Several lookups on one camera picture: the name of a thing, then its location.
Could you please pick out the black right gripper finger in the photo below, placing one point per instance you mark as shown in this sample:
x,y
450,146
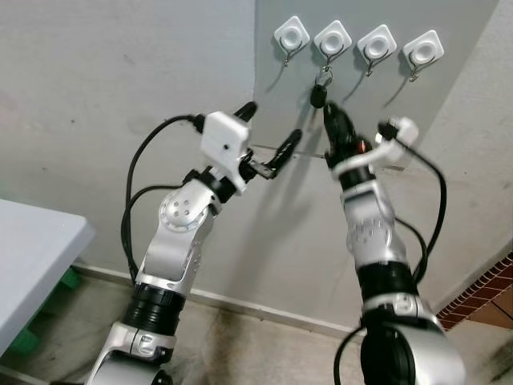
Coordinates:
x,y
337,122

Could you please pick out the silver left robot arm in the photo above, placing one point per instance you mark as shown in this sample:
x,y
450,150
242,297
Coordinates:
x,y
180,241

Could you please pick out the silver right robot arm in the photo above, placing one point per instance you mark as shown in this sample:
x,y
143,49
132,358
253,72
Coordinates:
x,y
369,233

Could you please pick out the grey hook board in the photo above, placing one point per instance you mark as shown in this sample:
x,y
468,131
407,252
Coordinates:
x,y
457,48

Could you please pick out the white skirting strip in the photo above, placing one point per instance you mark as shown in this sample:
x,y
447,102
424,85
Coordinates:
x,y
240,305

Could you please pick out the white folding table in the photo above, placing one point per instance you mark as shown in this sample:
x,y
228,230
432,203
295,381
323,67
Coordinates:
x,y
32,249

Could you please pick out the green plastic stool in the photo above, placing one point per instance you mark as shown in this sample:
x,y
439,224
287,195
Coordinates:
x,y
36,329

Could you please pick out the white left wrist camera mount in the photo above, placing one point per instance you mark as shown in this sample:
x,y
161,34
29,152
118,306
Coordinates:
x,y
223,144

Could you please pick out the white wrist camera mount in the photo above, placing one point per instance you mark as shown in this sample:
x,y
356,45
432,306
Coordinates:
x,y
223,144
405,132

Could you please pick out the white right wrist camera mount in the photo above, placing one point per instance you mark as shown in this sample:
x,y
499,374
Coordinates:
x,y
405,132

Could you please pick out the white adhesive wall hook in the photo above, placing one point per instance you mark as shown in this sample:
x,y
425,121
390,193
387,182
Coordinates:
x,y
423,50
332,38
291,34
376,43

